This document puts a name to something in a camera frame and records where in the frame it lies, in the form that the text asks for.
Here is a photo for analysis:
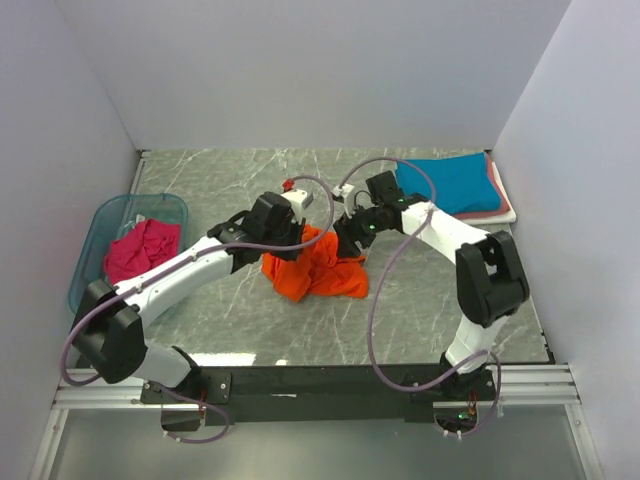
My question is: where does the pink folded t shirt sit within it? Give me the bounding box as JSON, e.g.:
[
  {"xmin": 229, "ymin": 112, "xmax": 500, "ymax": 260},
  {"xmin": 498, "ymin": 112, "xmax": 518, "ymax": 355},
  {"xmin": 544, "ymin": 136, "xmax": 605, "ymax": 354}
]
[{"xmin": 455, "ymin": 153, "xmax": 513, "ymax": 220}]

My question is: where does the teal plastic bin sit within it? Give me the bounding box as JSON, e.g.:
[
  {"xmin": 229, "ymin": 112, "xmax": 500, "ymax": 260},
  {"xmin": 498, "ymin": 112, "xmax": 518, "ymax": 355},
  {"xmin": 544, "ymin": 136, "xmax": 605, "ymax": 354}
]
[{"xmin": 68, "ymin": 193, "xmax": 189, "ymax": 312}]

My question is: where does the blue folded t shirt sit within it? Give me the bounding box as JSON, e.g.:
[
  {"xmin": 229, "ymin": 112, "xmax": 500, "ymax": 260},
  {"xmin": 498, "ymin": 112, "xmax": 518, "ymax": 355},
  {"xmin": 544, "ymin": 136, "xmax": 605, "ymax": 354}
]
[{"xmin": 395, "ymin": 155, "xmax": 469, "ymax": 216}]

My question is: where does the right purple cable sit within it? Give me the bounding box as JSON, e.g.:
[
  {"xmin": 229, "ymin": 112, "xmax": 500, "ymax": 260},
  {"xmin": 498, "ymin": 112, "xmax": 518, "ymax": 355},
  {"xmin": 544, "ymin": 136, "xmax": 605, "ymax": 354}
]
[{"xmin": 337, "ymin": 157, "xmax": 504, "ymax": 439}]

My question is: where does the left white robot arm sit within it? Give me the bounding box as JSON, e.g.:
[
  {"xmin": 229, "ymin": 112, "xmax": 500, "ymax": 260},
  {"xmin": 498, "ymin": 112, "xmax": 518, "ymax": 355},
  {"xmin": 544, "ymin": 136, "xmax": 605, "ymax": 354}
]
[{"xmin": 73, "ymin": 189, "xmax": 313, "ymax": 402}]

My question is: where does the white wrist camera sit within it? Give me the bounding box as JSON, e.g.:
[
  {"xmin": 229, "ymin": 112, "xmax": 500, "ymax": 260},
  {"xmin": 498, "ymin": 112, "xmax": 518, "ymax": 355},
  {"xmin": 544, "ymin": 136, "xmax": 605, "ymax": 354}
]
[
  {"xmin": 332, "ymin": 183, "xmax": 355, "ymax": 203},
  {"xmin": 281, "ymin": 179, "xmax": 314, "ymax": 212}
]

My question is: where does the magenta crumpled t shirt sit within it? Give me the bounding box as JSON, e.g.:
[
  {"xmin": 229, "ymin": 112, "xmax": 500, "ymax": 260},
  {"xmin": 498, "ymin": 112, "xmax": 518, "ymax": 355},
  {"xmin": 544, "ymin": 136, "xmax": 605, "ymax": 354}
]
[{"xmin": 103, "ymin": 219, "xmax": 182, "ymax": 285}]

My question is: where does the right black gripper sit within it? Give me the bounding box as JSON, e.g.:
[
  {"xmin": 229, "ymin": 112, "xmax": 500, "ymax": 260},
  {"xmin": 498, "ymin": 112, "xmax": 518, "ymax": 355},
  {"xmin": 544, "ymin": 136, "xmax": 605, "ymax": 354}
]
[{"xmin": 333, "ymin": 200, "xmax": 386, "ymax": 259}]

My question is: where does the orange t shirt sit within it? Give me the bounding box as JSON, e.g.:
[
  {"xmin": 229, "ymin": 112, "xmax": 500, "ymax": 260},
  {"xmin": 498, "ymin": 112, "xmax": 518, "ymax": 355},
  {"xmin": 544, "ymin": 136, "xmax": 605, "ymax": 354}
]
[{"xmin": 261, "ymin": 232, "xmax": 369, "ymax": 302}]

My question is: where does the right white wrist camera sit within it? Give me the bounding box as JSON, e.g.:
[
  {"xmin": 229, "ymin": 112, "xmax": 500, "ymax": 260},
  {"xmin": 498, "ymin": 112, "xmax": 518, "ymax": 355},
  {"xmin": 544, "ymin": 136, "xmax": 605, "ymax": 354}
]
[{"xmin": 332, "ymin": 183, "xmax": 355, "ymax": 203}]

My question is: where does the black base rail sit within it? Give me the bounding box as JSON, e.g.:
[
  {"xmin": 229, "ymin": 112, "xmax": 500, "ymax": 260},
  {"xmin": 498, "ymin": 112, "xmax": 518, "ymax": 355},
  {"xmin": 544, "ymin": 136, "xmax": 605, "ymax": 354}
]
[{"xmin": 139, "ymin": 363, "xmax": 499, "ymax": 427}]

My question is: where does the aluminium frame rail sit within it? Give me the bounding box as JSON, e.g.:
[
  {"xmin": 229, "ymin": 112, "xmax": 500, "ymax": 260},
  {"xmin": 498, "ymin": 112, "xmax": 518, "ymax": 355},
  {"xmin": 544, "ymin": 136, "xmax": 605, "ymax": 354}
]
[{"xmin": 52, "ymin": 364, "xmax": 581, "ymax": 410}]

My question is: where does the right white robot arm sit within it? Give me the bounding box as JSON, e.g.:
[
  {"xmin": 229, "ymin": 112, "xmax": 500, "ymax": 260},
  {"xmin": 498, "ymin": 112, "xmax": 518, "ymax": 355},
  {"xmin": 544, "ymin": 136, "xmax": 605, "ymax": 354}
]
[{"xmin": 333, "ymin": 171, "xmax": 530, "ymax": 399}]

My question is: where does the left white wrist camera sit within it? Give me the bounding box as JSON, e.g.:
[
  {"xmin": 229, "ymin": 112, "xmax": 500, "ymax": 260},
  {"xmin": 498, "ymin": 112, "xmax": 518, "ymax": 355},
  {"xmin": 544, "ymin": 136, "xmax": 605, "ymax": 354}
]
[{"xmin": 281, "ymin": 179, "xmax": 314, "ymax": 212}]

